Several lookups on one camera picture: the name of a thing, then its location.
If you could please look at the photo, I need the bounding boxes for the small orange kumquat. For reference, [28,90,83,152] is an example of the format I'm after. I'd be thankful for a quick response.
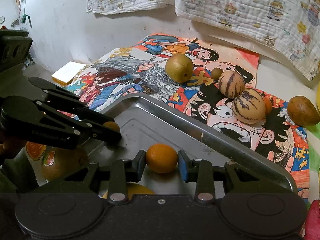
[146,144,178,174]

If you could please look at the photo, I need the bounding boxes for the small orange fruit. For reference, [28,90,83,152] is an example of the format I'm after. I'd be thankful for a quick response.
[263,96,273,115]

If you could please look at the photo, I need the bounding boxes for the green-brown round pear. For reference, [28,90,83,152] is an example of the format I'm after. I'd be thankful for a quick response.
[165,54,194,83]

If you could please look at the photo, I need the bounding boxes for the red-brown apple with sticker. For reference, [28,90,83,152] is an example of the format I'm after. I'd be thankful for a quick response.
[41,147,88,181]

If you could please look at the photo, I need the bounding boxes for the silver metal tray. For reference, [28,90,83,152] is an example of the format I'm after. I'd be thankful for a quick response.
[84,94,297,194]

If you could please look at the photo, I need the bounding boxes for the colourful cartoon drawing mat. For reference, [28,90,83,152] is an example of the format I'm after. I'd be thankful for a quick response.
[66,46,310,199]

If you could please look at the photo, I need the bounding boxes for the striped pepino melon rear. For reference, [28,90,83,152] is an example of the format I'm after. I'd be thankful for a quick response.
[218,70,246,99]

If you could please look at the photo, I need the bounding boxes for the small brown round fruit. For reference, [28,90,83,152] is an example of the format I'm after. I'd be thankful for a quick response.
[211,68,223,81]

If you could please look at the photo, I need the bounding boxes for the brown oval sapodilla fruit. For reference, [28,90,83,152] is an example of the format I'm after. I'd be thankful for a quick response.
[287,96,319,127]

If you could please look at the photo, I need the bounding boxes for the white printed muslin cloth right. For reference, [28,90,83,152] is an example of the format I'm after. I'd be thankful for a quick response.
[175,0,319,81]

